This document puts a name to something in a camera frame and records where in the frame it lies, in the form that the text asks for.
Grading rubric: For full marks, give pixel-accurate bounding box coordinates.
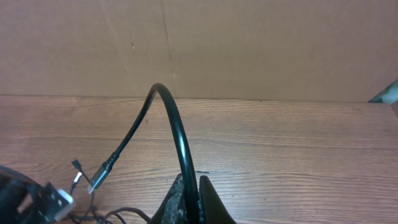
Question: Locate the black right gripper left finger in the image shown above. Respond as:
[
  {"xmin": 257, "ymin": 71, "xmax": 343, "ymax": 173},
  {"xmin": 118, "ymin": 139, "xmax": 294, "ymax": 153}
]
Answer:
[{"xmin": 150, "ymin": 174, "xmax": 187, "ymax": 224}]

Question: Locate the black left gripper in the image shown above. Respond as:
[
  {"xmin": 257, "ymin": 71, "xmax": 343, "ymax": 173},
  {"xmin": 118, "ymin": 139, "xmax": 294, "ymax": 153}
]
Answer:
[{"xmin": 1, "ymin": 166, "xmax": 62, "ymax": 224}]

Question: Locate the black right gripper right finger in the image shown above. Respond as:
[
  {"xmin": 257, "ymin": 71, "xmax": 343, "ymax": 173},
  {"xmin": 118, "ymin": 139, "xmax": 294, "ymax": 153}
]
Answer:
[{"xmin": 199, "ymin": 175, "xmax": 236, "ymax": 224}]

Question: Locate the black USB cable silver plug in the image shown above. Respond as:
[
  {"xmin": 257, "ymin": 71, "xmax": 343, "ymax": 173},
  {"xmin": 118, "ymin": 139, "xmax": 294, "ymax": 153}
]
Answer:
[{"xmin": 87, "ymin": 83, "xmax": 200, "ymax": 223}]

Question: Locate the teal object behind cardboard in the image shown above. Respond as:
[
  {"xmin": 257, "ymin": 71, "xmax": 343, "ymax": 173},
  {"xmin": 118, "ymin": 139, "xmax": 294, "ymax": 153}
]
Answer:
[{"xmin": 369, "ymin": 80, "xmax": 398, "ymax": 105}]

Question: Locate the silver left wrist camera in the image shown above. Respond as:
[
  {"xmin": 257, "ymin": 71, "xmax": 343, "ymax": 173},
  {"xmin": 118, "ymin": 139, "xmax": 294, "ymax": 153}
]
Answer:
[{"xmin": 45, "ymin": 189, "xmax": 75, "ymax": 222}]

